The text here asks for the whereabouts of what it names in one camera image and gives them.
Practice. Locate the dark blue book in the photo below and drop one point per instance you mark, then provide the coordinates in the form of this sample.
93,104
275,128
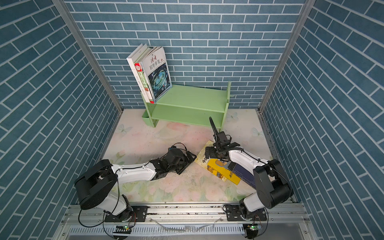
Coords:
242,173

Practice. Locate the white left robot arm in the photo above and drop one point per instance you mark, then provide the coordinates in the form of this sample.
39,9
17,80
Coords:
94,187

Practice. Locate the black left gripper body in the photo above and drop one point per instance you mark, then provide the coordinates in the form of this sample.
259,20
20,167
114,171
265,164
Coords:
183,163

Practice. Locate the yellow cartoon cover book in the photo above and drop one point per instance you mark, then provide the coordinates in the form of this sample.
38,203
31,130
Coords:
219,169

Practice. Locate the green metal bookshelf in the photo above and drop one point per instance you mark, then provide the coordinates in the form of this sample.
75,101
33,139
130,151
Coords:
191,106

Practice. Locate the aluminium corner post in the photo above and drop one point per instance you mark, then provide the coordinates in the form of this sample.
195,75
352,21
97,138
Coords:
74,29
307,7

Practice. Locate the aluminium front rail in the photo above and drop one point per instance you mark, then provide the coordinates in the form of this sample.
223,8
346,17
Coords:
190,221

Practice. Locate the right aluminium corner post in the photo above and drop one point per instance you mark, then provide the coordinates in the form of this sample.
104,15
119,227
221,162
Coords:
307,7

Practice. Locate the yellow history book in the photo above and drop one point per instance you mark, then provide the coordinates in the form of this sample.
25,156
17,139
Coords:
203,162

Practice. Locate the left aluminium corner post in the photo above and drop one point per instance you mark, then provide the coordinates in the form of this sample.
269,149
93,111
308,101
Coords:
74,29

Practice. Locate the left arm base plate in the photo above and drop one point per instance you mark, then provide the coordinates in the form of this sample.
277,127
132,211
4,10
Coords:
132,214

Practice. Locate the white red-lettered magazine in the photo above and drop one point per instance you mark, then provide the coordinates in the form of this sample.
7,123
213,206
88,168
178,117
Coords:
156,71

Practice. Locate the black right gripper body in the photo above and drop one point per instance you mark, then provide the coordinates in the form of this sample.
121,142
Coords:
214,152

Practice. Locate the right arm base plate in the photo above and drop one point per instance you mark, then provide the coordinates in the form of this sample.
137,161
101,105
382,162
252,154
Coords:
236,213

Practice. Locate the white paperback book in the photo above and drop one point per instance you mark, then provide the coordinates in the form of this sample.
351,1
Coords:
131,60

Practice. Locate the green nature encyclopedia book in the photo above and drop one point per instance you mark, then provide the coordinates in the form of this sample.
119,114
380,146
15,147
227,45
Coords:
144,50

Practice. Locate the green plastic side bin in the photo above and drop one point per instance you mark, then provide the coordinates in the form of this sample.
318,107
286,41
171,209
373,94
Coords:
148,120

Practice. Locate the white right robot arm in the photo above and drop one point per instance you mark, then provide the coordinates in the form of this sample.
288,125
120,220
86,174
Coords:
267,177

